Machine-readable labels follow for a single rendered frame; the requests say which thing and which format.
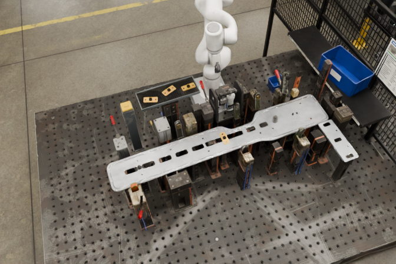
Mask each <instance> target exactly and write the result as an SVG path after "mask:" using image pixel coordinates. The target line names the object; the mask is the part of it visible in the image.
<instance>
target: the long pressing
mask: <svg viewBox="0 0 396 264"><path fill-rule="evenodd" d="M300 103H301V104H300ZM296 112H298V113H296ZM292 113H293V115H292ZM273 116H278V122H277V123H273V122H272V119H273ZM328 118H329V117H328V115H327V113H326V112H325V110H324V109H323V108H322V107H321V105H320V104H319V103H318V101H317V100H316V98H315V97H314V96H313V95H310V94H308V95H305V96H302V97H299V98H296V99H293V100H290V101H287V102H284V103H281V104H278V105H274V106H272V107H269V108H266V109H264V110H260V111H257V112H256V113H255V115H254V117H253V119H252V121H251V122H250V123H248V124H245V125H242V126H240V127H236V128H233V129H230V128H226V127H223V126H218V127H215V128H211V129H209V130H206V131H203V132H201V133H197V134H194V135H192V136H188V137H185V138H182V139H180V140H176V141H173V142H171V143H168V144H165V145H162V146H159V147H156V148H153V149H150V150H147V151H144V152H141V153H138V154H135V155H133V156H130V157H126V158H124V159H121V160H117V161H114V162H112V163H110V164H109V165H108V166H107V174H108V178H109V180H110V184H111V188H112V189H113V190H114V191H115V192H120V191H122V190H125V189H128V188H130V185H131V184H132V183H137V185H139V184H142V183H145V182H148V181H150V180H153V179H156V178H159V177H161V176H165V175H167V174H170V173H173V172H175V171H178V170H181V169H184V168H186V167H190V166H192V165H195V164H198V163H201V162H203V161H206V160H210V159H212V158H215V157H218V156H221V155H223V154H226V153H229V152H231V151H235V150H237V149H240V148H241V146H242V145H243V144H248V146H249V145H251V144H254V143H257V142H260V141H274V140H277V139H279V138H282V137H285V136H288V135H291V134H293V133H296V132H297V131H298V129H299V128H300V127H305V128H306V129H307V128H310V127H313V126H316V125H318V124H319V123H322V122H324V121H327V120H328ZM265 122H266V123H267V124H268V125H267V126H266V127H260V125H259V124H262V123H265ZM250 127H254V128H255V130H254V131H251V132H247V131H246V129H247V128H250ZM272 128H273V129H272ZM238 131H242V133H243V134H242V135H240V136H237V137H234V138H230V139H229V141H230V143H228V144H224V143H223V142H219V143H217V144H214V145H211V146H208V147H207V146H206V145H205V143H207V142H209V141H212V140H215V139H218V138H220V136H219V133H222V132H225V133H226V135H229V134H233V133H235V132H238ZM260 133H261V134H260ZM201 144H202V145H203V146H204V148H202V149H200V150H196V151H193V150H192V147H195V146H198V145H201ZM170 149H171V150H170ZM183 150H187V152H188V153H187V154H185V155H182V156H180V157H176V153H178V152H180V151H183ZM166 156H171V160H167V161H165V162H162V163H160V162H159V159H160V158H163V157H166ZM151 161H153V162H154V164H155V165H153V166H151V167H148V168H145V169H144V168H143V167H142V165H143V164H146V163H149V162H151ZM138 165H140V166H141V167H142V169H140V170H139V169H138V167H137V166H138ZM134 167H136V168H137V171H136V172H134V173H130V174H126V173H125V171H126V170H129V169H132V168H134ZM142 174H143V175H142Z"/></svg>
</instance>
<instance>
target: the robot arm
mask: <svg viewBox="0 0 396 264"><path fill-rule="evenodd" d="M232 3H233V0H194V5H195V7H196V9H197V10H198V11H199V12H200V13H201V14H202V15H203V17H204V36H203V39H202V41H201V43H200V44H199V46H198V47H197V50H196V53H195V60H196V61H197V62H198V63H199V64H203V65H205V66H204V68H203V85H204V87H205V89H204V90H205V92H206V95H207V97H208V99H209V89H211V88H212V89H213V90H215V89H217V88H219V86H222V85H223V84H222V83H220V73H221V70H222V69H224V68H225V67H226V66H227V65H228V64H229V63H230V60H231V57H232V53H231V50H230V49H229V48H228V47H226V46H223V45H225V44H235V43H236V42H237V25H236V22H235V20H234V19H233V17H232V16H231V15H230V14H228V13H227V12H225V11H223V10H222V7H227V6H229V5H231V4H232ZM221 24H222V25H224V26H226V27H227V28H226V29H223V28H222V26H221ZM199 89H200V94H199V95H200V96H201V98H203V99H204V100H205V96H204V92H203V90H202V88H201V85H200V86H199Z"/></svg>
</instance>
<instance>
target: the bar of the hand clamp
mask: <svg viewBox="0 0 396 264"><path fill-rule="evenodd" d="M288 80H290V76H289V73H288V72H283V73H282V79H281V85H280V91H281V93H282V95H283V90H284V91H285V93H284V94H285V95H286V92H287V87H288Z"/></svg>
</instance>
